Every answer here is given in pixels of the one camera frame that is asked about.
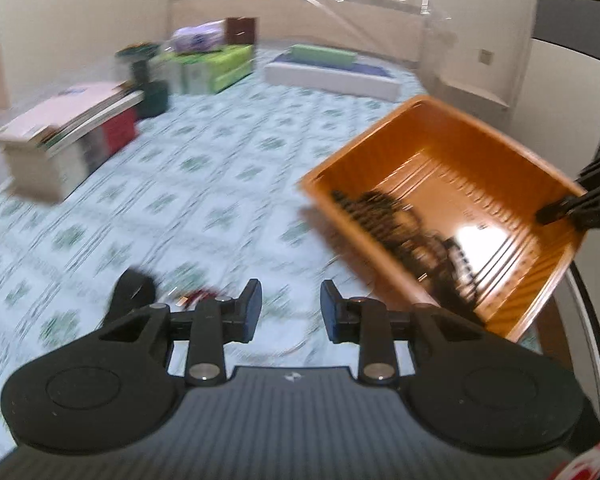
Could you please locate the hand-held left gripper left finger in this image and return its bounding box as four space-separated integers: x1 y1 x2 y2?
99 279 264 387

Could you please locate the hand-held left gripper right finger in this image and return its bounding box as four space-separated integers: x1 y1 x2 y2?
320 280 487 387

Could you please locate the dark red bead bracelet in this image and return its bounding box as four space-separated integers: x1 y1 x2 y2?
177 287 221 308

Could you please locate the orange plastic tray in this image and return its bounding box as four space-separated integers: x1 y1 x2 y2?
299 94 588 343

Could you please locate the black smart band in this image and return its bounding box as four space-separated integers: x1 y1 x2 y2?
107 267 157 318

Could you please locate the floral bedsheet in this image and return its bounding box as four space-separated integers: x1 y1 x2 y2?
0 47 546 461

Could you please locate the boxed book set red spine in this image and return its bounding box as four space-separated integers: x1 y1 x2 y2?
2 107 138 200

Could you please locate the long white box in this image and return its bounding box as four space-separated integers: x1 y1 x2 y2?
264 60 401 103

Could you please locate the flat purple box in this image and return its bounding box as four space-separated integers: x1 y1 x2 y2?
272 52 398 83

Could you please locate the thin book dark spine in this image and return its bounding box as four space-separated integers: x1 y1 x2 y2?
40 92 146 151

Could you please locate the glass jar dark green base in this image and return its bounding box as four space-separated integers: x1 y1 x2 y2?
115 42 171 118

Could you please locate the long green box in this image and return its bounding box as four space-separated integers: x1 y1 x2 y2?
290 44 361 70

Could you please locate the red white patterned clothing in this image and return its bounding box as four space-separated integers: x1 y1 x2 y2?
550 440 600 480

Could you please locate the beige flat book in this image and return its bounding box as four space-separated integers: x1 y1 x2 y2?
0 82 146 148

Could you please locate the purple tissue pack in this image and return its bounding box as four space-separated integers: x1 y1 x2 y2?
172 20 228 55

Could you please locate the brown box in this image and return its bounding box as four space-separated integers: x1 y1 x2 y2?
225 16 257 46

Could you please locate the plastic wrapped headboard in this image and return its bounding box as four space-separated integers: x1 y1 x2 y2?
167 0 428 66

